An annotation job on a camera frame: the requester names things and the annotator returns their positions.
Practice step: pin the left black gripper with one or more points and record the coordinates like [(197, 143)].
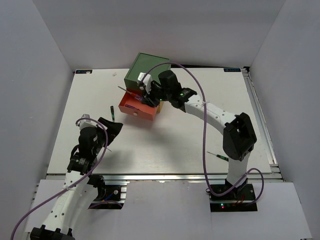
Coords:
[(113, 128)]

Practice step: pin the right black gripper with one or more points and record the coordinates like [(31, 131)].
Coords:
[(149, 102)]

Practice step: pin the blue red screwdriver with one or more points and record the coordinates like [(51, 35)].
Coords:
[(132, 94), (131, 107)]

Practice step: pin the orange drawer box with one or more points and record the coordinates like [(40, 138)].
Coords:
[(146, 112)]

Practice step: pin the green top drawer box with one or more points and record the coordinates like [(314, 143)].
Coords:
[(142, 64)]

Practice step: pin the yellow bottom drawer box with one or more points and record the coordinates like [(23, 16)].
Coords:
[(160, 106)]

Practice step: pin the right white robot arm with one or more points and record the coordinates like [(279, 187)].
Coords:
[(238, 134)]

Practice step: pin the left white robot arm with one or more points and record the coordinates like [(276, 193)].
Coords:
[(80, 187)]

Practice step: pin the slim black screwdriver left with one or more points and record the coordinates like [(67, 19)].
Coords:
[(112, 113)]

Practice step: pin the left black logo sticker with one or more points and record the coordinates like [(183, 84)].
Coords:
[(83, 71)]

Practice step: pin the black logo sticker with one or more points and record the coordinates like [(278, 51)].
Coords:
[(232, 70), (83, 71)]

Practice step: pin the right black logo sticker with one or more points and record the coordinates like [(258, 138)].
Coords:
[(232, 70)]

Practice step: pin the slim green screwdriver right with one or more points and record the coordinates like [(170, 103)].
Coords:
[(219, 156)]

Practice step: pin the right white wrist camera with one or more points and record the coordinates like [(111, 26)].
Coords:
[(144, 82)]

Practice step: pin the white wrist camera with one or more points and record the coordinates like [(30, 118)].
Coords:
[(144, 82), (84, 122)]

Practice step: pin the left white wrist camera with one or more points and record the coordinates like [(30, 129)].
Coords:
[(84, 122)]

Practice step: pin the aluminium front rail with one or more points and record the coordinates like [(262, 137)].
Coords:
[(147, 177)]

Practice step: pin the aluminium rail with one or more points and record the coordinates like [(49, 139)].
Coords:
[(266, 141), (147, 177)]

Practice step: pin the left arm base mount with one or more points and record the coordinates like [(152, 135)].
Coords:
[(110, 196)]

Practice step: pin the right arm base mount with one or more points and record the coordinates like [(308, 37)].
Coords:
[(234, 202)]

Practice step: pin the aluminium right side rail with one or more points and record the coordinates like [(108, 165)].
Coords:
[(266, 141)]

